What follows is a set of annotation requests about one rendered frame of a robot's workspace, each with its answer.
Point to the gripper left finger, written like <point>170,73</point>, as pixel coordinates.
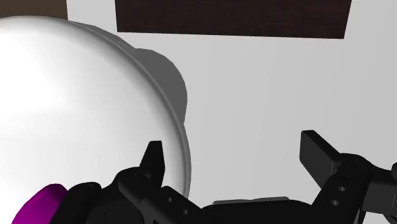
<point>145,198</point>

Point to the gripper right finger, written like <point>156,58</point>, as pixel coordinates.
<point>344,183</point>

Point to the magenta cylinder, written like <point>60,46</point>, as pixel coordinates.
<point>37,204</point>

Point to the large white round bowl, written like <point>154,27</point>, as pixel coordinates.
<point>77,108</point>

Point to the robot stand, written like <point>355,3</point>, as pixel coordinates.
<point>232,17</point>

